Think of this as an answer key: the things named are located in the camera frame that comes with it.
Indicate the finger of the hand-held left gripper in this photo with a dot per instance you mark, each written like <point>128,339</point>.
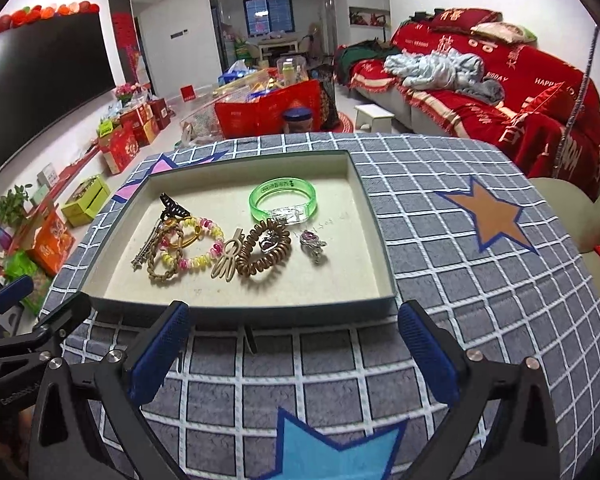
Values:
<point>10,292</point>
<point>65,317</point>

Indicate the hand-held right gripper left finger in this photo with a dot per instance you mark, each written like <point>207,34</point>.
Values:
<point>160,355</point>

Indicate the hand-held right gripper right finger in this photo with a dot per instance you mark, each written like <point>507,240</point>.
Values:
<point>425,355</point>

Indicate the silver metal hairpin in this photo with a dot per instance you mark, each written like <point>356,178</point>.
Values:
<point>150,242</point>

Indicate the beige hair clip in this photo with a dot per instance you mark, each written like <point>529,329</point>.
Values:
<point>225,260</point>

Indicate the shallow beige tray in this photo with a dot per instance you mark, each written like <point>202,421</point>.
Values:
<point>330,260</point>

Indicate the pink heart pendant charm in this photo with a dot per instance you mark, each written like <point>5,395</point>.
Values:
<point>312,245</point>

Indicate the person's left forearm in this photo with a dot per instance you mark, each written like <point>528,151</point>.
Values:
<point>0,450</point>

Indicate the green plastic bag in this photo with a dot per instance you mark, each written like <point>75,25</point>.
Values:
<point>22,270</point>

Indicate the orange cardboard box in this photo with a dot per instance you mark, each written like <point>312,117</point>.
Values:
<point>52,245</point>

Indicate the green potted plant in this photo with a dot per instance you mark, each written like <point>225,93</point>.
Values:
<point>12,207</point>

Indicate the grey checked star tablecloth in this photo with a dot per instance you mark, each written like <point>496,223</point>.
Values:
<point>430,260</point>

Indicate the green gift box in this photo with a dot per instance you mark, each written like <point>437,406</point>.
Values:
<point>87,202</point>

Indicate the black hair claw clip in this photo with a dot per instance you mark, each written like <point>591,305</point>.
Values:
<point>169,202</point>

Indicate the stack of red gift boxes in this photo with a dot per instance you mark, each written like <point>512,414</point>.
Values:
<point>130,135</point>

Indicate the beige armchair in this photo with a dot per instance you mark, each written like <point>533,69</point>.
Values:
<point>570,220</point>

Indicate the large black television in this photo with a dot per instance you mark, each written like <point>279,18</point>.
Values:
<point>40,90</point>

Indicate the pink flower bouquet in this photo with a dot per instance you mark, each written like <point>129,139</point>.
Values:
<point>129,92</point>

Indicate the clear plastic box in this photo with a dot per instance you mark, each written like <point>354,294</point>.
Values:
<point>200,120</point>

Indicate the small white stool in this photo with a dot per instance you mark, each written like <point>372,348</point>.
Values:
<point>375,115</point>

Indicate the round red rug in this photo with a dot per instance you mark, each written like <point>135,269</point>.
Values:
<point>345,122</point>

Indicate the small red sign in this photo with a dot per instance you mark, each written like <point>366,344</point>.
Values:
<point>188,93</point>

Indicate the red shopping bag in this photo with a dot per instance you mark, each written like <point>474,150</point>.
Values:
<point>260,112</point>

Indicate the jar with blue lid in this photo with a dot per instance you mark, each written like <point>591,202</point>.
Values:
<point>298,121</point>

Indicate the sofa with red cover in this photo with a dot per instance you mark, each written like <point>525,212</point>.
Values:
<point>530,110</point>

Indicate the grey blanket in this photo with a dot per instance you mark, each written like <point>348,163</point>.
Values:
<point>485,92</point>

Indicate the patterned tote bag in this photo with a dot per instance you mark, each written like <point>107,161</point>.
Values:
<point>328,102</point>

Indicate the red satin cushion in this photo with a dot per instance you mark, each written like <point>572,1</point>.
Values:
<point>545,100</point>

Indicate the row of colourful balls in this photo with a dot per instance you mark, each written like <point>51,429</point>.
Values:
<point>45,12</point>

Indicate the pile of grey clothes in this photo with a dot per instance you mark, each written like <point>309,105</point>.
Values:
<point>430,70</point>

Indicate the blue tissue box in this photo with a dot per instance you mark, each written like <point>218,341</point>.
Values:
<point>235,74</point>

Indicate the dark green cloth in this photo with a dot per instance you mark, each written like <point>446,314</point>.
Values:
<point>360,57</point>

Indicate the clear plastic canister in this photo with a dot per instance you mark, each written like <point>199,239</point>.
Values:
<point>291,70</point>

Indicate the white side table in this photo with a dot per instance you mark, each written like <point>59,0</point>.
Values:
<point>280,46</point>

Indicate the beige green pillow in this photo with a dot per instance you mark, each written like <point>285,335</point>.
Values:
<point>505,31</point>

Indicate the dark window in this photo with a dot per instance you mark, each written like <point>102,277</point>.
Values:
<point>269,15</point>

